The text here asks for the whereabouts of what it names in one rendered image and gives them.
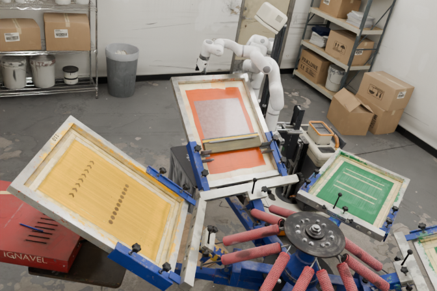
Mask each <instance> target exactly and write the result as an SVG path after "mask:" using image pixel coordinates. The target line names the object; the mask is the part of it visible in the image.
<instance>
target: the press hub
mask: <svg viewBox="0 0 437 291"><path fill-rule="evenodd" d="M284 233H285V235H286V237H287V239H288V240H289V241H290V242H291V243H292V244H293V245H294V246H291V249H290V250H289V253H290V254H291V255H290V259H289V262H288V263H287V265H286V267H285V268H284V270H283V272H282V276H280V277H279V279H278V281H277V282H276V284H275V286H274V288H273V290H272V291H281V290H282V288H283V287H284V285H285V284H286V282H288V283H289V284H291V285H293V286H295V284H296V282H297V280H298V278H299V277H300V275H301V273H302V271H303V269H304V267H305V266H309V267H310V266H311V264H312V262H313V261H314V259H315V258H314V257H317V261H318V263H319V266H320V268H321V270H322V269H324V270H326V271H327V274H332V275H334V273H333V271H332V270H331V268H330V267H329V265H328V264H327V263H326V262H325V261H324V260H323V259H322V258H324V259H326V258H332V257H335V256H338V255H339V254H340V253H341V252H342V251H343V250H344V248H345V236H344V234H343V232H342V231H341V229H340V228H339V227H338V226H337V225H336V224H335V223H334V222H333V221H332V220H330V219H328V218H326V217H324V216H322V215H320V214H317V213H314V212H304V211H303V212H296V213H293V214H291V215H290V216H288V217H287V218H286V220H285V222H284ZM278 256H279V254H278V253H277V254H273V255H268V256H266V257H265V258H264V260H263V263H265V264H272V265H274V263H275V262H276V259H277V258H278ZM312 268H313V269H314V272H315V273H314V275H313V277H312V279H311V281H310V283H309V285H308V287H307V289H310V288H313V287H316V289H317V290H318V291H322V289H321V286H320V284H319V283H318V278H317V276H316V273H317V271H319V268H318V265H317V263H316V261H315V263H314V265H313V267H312Z"/></svg>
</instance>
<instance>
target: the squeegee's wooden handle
mask: <svg viewBox="0 0 437 291"><path fill-rule="evenodd" d="M202 145H203V148H204V151H205V150H210V149H211V154H213V153H222V152H227V151H235V150H240V149H249V148H254V147H259V146H260V145H261V140H260V137H259V135H257V136H256V137H253V138H244V139H238V140H229V141H224V142H215V143H209V142H204V143H203V144H202Z"/></svg>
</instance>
